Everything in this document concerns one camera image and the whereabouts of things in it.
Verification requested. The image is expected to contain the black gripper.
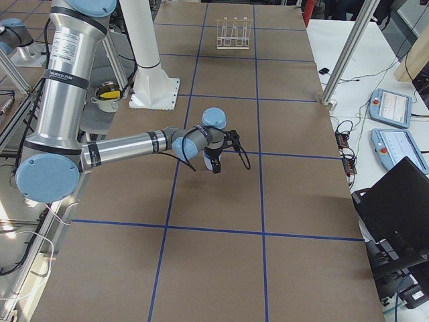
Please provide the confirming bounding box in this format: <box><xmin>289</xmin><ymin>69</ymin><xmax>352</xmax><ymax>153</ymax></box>
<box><xmin>204</xmin><ymin>148</ymin><xmax>223</xmax><ymax>174</ymax></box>

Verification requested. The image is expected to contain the light blue plastic cup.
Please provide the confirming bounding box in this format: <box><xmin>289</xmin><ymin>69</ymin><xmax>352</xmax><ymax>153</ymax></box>
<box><xmin>203</xmin><ymin>152</ymin><xmax>213</xmax><ymax>172</ymax></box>

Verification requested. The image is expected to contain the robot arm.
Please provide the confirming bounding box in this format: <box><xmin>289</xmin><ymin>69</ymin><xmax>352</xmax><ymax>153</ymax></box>
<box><xmin>1</xmin><ymin>18</ymin><xmax>42</xmax><ymax>61</ymax></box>
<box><xmin>15</xmin><ymin>1</ymin><xmax>234</xmax><ymax>203</ymax></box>

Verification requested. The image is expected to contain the white pot with banana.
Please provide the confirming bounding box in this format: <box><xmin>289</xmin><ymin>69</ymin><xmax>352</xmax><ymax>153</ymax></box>
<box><xmin>90</xmin><ymin>81</ymin><xmax>121</xmax><ymax>113</ymax></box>

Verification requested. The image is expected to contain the black usb hub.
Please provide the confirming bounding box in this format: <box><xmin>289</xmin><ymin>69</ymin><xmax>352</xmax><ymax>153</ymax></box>
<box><xmin>334</xmin><ymin>131</ymin><xmax>357</xmax><ymax>176</ymax></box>

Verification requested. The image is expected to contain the near blue teach pendant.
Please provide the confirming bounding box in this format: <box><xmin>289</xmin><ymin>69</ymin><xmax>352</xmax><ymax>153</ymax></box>
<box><xmin>371</xmin><ymin>129</ymin><xmax>428</xmax><ymax>174</ymax></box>

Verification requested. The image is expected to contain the blue teach pendant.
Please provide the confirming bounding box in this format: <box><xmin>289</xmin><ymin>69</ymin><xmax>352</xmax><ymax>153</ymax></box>
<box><xmin>369</xmin><ymin>89</ymin><xmax>412</xmax><ymax>129</ymax></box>
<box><xmin>371</xmin><ymin>129</ymin><xmax>428</xmax><ymax>174</ymax></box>

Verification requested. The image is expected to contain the far blue teach pendant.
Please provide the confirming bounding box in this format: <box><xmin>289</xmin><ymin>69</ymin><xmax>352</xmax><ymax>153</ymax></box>
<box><xmin>369</xmin><ymin>89</ymin><xmax>412</xmax><ymax>129</ymax></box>

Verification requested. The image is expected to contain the black laptop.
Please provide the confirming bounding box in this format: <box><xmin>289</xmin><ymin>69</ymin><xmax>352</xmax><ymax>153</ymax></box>
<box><xmin>352</xmin><ymin>157</ymin><xmax>428</xmax><ymax>282</ymax></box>

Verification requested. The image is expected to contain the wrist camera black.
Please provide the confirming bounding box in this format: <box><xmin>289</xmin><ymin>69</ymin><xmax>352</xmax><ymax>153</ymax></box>
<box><xmin>223</xmin><ymin>130</ymin><xmax>241</xmax><ymax>152</ymax></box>

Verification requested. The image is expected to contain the white camera mast pillar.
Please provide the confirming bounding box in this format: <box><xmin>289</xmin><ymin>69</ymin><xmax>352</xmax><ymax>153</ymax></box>
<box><xmin>120</xmin><ymin>0</ymin><xmax>180</xmax><ymax>110</ymax></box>

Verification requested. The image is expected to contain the white wire cup holder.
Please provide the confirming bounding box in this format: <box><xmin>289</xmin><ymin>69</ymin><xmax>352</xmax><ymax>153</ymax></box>
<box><xmin>216</xmin><ymin>17</ymin><xmax>253</xmax><ymax>50</ymax></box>

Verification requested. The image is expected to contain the aluminium frame post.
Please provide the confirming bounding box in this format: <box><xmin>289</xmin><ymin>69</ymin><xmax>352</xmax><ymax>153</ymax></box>
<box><xmin>320</xmin><ymin>0</ymin><xmax>379</xmax><ymax>111</ymax></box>

